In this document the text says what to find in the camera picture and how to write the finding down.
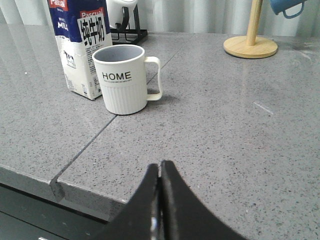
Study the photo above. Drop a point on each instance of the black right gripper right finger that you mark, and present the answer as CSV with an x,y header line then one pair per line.
x,y
184,215

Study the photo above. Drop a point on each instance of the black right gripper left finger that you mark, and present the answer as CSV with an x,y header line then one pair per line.
x,y
140,217

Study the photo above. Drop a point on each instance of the blue white milk carton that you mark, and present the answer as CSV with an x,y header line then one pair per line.
x,y
81,27

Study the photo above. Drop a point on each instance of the white HOME mug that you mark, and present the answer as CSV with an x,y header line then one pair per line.
x,y
121,72

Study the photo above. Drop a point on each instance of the wooden mug tree stand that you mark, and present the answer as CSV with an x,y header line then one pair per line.
x,y
251,46

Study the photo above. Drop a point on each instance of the blue hanging mug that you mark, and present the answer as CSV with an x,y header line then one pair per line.
x,y
281,6

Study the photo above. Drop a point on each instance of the black wire mug rack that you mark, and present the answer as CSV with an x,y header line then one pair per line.
x,y
123,34

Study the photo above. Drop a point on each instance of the white mug black handle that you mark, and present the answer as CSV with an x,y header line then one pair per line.
x,y
119,13

